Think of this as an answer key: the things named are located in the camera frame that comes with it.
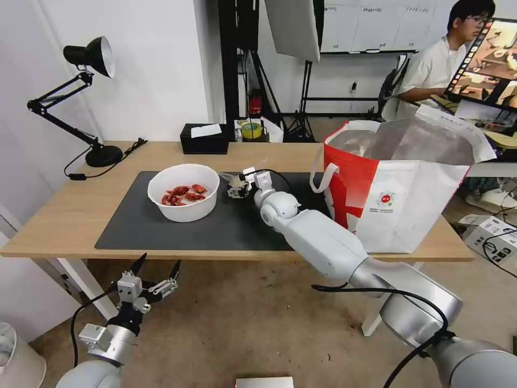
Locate wooden table with white legs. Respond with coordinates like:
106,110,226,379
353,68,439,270
0,140,476,337

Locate white cardboard box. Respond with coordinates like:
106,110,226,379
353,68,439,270
459,214,517,278

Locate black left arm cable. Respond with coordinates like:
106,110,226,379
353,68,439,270
71,279,122,369

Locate red crayfish shells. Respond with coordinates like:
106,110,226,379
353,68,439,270
161,183,208,206

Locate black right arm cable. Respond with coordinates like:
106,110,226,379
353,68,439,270
251,168,302,211

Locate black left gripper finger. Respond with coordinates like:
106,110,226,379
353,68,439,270
144,260,181,303
121,253,148,285

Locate yellow green tape roll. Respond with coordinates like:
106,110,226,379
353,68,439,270
240,122,264,143

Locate white waste bin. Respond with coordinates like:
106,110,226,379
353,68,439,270
0,321,47,388

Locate black office chair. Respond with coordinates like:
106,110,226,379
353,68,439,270
378,54,413,123

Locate red white takeout bag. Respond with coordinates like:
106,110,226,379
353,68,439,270
310,106,498,255

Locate white robot front shell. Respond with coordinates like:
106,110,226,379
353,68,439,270
235,375,295,388

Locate red fire extinguisher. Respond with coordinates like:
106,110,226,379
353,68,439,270
248,89,264,119

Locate black metal stand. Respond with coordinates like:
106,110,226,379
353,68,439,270
219,0,260,143

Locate whiteboard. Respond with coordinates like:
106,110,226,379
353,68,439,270
320,0,422,56

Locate black desk lamp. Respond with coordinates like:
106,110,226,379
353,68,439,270
26,36,124,168

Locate black tripod light stand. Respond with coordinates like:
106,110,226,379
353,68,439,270
282,59,325,143

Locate black lamp cable with switch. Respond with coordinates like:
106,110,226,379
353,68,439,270
64,137,149,181

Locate black table mat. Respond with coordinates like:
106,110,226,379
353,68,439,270
94,170,337,252

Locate person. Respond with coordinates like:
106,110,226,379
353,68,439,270
397,0,498,108

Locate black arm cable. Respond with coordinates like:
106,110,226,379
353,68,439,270
251,168,302,211
71,279,122,369

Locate white softbox light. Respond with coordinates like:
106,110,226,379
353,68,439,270
264,0,325,64

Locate white round bowl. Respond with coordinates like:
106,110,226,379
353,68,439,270
147,163,220,224

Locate paper trash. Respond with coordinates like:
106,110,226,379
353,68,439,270
218,171,241,191

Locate black tissue box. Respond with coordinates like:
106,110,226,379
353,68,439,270
180,122,229,156

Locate computer monitor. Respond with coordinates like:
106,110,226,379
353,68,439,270
443,17,517,110

